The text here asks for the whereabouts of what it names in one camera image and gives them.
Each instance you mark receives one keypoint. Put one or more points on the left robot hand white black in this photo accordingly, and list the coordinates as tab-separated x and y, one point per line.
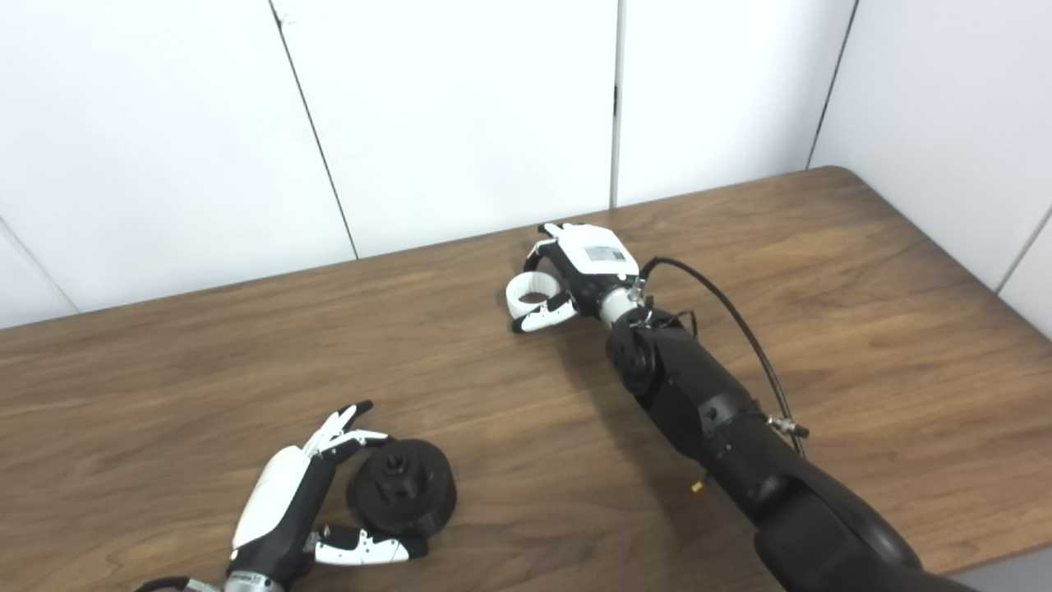
279	501

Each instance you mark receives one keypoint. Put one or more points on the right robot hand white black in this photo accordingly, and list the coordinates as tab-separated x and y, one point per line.
588	263

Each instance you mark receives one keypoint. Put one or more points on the round black part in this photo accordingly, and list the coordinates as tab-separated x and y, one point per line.
403	485

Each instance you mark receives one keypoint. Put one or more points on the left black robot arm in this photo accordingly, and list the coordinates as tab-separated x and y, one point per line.
251	584

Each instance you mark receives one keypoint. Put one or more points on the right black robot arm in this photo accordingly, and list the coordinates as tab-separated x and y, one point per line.
723	419

